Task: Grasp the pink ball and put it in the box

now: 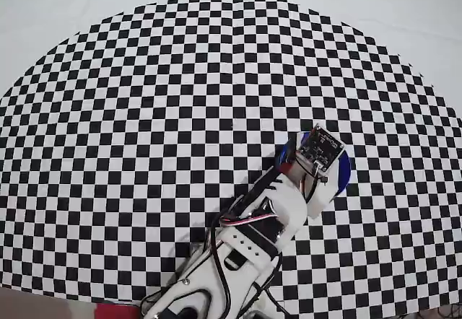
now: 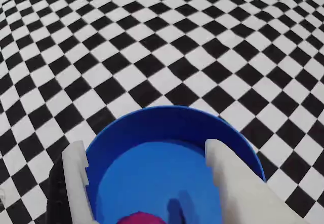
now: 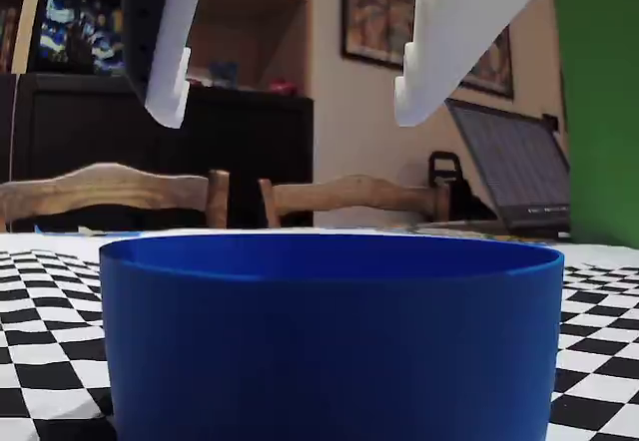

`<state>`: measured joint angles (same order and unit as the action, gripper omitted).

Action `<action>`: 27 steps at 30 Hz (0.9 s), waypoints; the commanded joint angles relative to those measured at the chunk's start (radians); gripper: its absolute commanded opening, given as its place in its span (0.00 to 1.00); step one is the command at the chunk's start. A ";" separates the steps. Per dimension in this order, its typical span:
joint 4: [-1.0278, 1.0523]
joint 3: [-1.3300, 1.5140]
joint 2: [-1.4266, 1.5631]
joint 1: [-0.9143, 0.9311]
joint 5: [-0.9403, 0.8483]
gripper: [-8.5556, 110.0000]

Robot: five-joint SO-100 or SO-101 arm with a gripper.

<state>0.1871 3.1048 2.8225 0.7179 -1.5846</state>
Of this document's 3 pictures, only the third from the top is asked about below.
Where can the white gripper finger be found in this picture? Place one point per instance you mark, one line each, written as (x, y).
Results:
(449, 37)

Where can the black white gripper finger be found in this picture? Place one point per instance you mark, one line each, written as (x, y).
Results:
(172, 62)

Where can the blue round box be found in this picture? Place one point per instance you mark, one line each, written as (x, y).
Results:
(329, 351)

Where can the small blue jar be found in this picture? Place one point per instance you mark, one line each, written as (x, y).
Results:
(223, 74)

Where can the light wood bookshelf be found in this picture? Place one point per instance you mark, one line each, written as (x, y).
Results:
(239, 22)

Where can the starry night picture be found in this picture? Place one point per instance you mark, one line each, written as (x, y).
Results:
(75, 37)

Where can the black low cabinet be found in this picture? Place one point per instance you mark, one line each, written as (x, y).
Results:
(249, 136)

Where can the small red toy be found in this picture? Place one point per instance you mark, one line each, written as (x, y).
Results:
(283, 86)

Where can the wooden chair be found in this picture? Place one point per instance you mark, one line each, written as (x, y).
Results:
(349, 194)
(115, 186)

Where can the open grey laptop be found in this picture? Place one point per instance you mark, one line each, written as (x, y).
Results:
(514, 171)

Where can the row of brown books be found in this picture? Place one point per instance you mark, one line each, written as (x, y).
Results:
(7, 37)

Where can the green panel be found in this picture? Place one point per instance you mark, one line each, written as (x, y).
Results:
(599, 112)

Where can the black white checkered mat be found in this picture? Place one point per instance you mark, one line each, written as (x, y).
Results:
(50, 311)

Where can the small framed wall picture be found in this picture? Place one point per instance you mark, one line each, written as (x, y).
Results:
(494, 72)

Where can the large framed wall picture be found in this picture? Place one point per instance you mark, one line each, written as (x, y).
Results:
(374, 12)

